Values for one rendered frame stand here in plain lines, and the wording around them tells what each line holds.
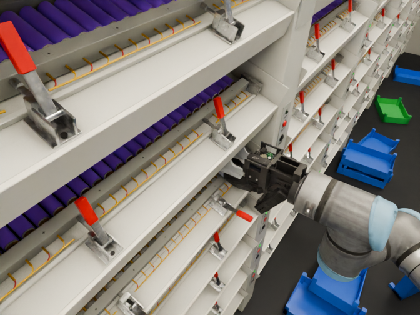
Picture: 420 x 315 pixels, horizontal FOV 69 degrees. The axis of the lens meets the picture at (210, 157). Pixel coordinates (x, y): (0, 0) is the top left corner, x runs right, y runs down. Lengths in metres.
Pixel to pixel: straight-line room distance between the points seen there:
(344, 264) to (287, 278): 1.03
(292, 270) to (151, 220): 1.33
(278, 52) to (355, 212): 0.33
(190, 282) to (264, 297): 0.86
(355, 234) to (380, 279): 1.26
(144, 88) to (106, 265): 0.22
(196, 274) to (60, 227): 0.47
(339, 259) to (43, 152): 0.55
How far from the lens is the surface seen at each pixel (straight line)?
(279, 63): 0.64
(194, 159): 0.51
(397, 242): 0.74
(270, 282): 1.66
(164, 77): 0.35
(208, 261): 0.83
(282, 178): 0.62
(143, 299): 0.60
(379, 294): 1.81
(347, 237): 0.62
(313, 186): 0.60
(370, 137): 2.67
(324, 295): 1.57
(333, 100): 1.44
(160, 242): 0.60
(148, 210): 0.45
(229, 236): 0.87
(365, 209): 0.59
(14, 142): 0.29
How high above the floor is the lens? 1.48
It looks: 42 degrees down
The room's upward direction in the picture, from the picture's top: straight up
